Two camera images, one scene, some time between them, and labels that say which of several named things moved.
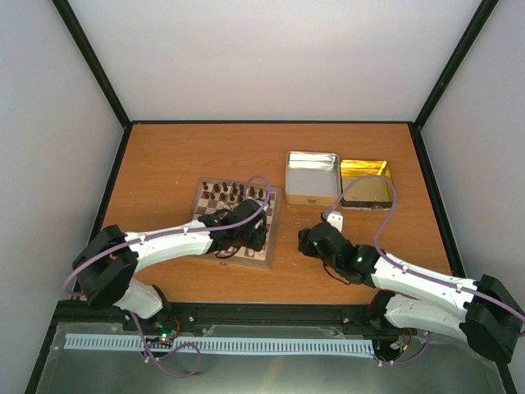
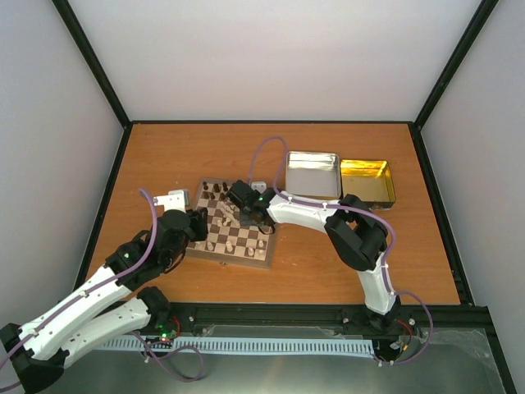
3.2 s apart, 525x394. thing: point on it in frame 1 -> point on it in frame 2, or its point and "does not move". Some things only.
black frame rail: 218,318 does not move
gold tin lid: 367,194 does not move
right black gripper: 305,244 -> 244,221
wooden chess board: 214,194 does not move
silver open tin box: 312,178 does not move
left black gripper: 258,242 -> 201,224
